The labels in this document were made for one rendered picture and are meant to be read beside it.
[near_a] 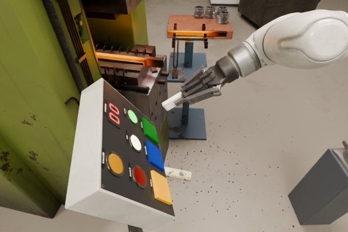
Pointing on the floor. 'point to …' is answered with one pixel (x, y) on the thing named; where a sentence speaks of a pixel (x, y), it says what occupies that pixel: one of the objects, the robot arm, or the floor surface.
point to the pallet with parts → (181, 20)
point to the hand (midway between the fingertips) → (174, 101)
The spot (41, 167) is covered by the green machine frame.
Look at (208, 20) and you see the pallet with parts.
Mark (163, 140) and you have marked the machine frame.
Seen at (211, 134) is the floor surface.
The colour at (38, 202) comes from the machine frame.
